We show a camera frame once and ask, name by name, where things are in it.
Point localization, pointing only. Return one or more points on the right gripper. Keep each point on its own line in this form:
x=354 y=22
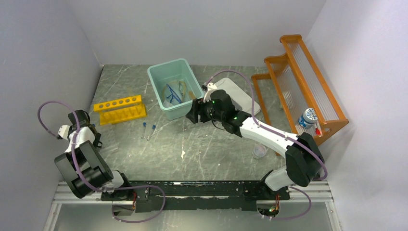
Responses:
x=193 y=114

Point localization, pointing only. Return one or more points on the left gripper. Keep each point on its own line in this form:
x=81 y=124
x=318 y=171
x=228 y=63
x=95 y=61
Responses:
x=96 y=140

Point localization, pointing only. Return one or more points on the amber rubber tube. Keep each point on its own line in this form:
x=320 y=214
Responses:
x=177 y=91

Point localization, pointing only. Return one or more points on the blue safety goggles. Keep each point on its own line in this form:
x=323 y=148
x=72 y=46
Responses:
x=173 y=97

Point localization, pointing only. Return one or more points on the teal plastic bin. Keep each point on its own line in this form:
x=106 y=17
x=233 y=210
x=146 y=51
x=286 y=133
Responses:
x=163 y=73

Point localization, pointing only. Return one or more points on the blue capped test tube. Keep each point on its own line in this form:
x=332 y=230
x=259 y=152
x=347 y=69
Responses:
x=143 y=129
x=151 y=132

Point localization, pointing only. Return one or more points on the yellow test tube rack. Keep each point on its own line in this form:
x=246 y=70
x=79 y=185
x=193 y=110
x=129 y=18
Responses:
x=120 y=110

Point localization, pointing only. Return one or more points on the small white plastic bag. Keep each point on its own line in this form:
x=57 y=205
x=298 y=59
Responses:
x=167 y=104

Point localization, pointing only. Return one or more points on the metal scissors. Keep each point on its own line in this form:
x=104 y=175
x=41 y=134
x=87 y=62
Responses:
x=182 y=87

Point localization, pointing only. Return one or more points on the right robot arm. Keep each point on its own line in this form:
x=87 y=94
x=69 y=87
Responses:
x=303 y=159

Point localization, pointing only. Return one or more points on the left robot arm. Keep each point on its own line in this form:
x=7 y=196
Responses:
x=92 y=166

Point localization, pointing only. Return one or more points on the white bin lid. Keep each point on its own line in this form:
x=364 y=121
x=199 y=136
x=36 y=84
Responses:
x=241 y=100

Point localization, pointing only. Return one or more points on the clear petri dish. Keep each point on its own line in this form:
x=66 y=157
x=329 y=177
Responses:
x=259 y=151

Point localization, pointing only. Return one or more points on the orange wooden rack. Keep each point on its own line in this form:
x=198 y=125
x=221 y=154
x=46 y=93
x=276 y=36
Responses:
x=299 y=85

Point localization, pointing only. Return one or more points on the white blue bottle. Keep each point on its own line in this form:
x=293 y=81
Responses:
x=308 y=118

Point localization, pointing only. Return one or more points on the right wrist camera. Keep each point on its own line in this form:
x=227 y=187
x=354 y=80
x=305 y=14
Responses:
x=211 y=87

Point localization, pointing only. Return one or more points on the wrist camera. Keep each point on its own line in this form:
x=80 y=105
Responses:
x=211 y=87
x=63 y=132

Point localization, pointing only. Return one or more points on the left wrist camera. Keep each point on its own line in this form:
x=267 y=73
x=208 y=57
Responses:
x=63 y=132

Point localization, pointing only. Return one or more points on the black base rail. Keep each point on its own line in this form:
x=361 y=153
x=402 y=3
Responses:
x=246 y=195

